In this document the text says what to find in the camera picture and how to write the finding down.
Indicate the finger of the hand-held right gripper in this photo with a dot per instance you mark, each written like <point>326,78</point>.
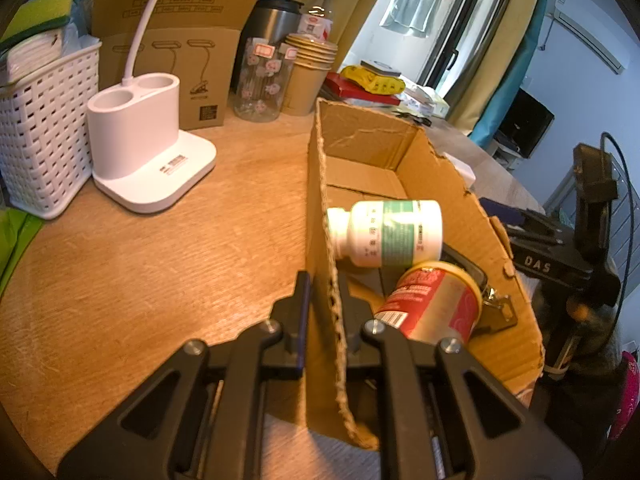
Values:
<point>500,210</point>
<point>530,240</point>

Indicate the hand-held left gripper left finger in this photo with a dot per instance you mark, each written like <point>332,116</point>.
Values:
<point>300,320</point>

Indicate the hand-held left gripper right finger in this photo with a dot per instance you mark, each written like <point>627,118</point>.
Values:
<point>356,330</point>

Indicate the brown cardboard box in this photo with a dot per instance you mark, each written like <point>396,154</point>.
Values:
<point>450,205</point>

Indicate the black car key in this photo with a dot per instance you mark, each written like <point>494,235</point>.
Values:
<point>465,267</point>

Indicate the black binder clip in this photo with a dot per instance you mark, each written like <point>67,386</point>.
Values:
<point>500,310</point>

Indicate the gold tin can red label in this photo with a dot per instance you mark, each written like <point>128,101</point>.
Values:
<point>430,305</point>

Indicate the white medicine bottle green label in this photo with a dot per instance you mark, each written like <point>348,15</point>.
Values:
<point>390,232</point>

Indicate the white computer desk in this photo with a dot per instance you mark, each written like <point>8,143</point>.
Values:
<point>505,157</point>

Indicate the black computer monitor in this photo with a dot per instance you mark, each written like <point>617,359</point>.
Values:
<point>525,120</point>

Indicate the white plastic packet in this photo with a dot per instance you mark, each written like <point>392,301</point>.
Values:
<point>425,100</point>

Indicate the pink printed cloth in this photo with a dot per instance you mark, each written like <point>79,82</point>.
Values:
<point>630,390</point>

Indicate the person's torso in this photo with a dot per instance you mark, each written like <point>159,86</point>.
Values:
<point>580,410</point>

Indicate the yellow printed packet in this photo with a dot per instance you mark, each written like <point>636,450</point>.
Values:
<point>375,82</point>

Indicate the white device with round dial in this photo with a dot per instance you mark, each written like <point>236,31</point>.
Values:
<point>380,67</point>

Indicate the white air conditioner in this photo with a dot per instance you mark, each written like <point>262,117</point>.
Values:
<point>595,40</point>

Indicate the flat red box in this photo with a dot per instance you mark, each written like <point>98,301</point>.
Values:
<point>340,85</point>

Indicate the stack of brown paper cups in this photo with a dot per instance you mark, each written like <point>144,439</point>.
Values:
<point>305,85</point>

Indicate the glass jar with stickers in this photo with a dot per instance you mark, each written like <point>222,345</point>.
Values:
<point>260,85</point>

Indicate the white desk lamp base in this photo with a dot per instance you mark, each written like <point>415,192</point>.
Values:
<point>135,125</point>

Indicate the clear plastic water bottle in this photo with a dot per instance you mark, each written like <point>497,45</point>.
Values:
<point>320,10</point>

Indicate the lamp packaging cardboard box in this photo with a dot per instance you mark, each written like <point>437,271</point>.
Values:
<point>200,60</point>

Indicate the stainless steel thermos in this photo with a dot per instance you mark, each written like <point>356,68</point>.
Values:
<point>275,25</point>

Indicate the green cloth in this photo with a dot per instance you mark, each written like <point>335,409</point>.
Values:
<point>15,240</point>

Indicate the white woven plastic basket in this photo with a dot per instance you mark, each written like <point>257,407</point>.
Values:
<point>45,130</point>

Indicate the white tissue pack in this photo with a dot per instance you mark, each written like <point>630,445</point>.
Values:
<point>35,55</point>

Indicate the yellow green sponge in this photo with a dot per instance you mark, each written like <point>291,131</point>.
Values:
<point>40,10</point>

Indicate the black sliding door frame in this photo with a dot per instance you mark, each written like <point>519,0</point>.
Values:
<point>465,20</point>

